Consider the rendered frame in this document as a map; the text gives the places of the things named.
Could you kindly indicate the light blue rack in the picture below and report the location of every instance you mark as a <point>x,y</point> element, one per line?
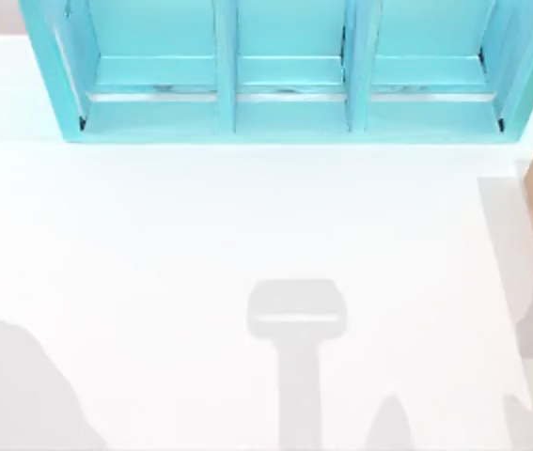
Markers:
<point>289,113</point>

